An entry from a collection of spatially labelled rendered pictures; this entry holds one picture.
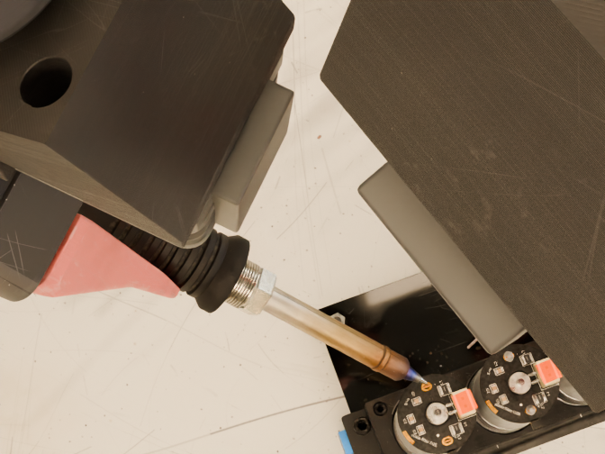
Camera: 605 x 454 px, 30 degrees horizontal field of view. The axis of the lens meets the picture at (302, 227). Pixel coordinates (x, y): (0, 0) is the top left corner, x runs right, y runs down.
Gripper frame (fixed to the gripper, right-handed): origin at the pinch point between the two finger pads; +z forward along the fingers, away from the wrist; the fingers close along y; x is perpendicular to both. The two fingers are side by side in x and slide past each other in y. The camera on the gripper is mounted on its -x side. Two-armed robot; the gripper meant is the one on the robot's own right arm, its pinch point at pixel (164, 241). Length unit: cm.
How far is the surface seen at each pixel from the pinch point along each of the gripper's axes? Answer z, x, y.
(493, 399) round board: 8.9, -7.4, 0.4
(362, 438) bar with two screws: 11.6, -2.1, -2.1
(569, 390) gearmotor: 11.6, -8.5, 2.0
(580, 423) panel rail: 10.2, -9.8, 0.9
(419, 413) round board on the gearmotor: 8.0, -5.7, -1.0
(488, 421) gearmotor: 11.2, -6.4, 0.1
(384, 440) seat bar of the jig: 11.2, -3.1, -1.9
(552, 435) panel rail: 9.9, -9.2, 0.2
